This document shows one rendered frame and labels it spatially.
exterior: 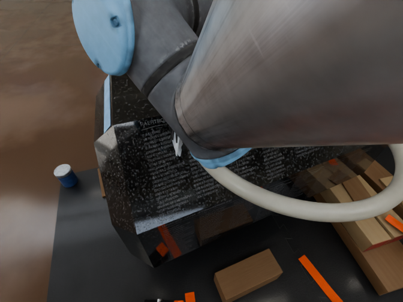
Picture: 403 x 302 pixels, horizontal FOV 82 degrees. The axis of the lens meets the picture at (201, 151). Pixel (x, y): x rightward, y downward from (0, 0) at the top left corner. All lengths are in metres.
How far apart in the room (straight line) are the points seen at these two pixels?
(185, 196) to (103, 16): 0.60
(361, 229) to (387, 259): 0.20
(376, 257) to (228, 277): 0.76
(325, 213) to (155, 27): 0.35
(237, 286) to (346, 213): 0.85
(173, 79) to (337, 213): 0.32
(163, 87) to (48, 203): 1.60
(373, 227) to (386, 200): 1.01
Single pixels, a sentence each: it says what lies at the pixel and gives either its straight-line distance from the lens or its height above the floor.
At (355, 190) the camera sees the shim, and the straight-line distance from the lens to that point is 1.57.
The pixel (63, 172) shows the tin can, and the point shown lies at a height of 0.15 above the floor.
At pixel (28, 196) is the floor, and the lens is 1.90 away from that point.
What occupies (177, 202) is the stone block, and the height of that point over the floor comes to 0.65.
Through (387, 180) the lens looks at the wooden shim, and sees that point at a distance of 1.90.
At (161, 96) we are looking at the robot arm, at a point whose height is 1.17.
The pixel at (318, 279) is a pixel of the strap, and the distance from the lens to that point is 1.45.
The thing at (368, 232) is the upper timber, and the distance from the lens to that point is 1.47.
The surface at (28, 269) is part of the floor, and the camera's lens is 1.63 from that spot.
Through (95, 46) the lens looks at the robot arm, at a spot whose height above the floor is 1.20.
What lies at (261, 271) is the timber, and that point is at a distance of 1.24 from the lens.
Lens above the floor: 1.31
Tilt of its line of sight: 47 degrees down
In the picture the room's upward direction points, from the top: straight up
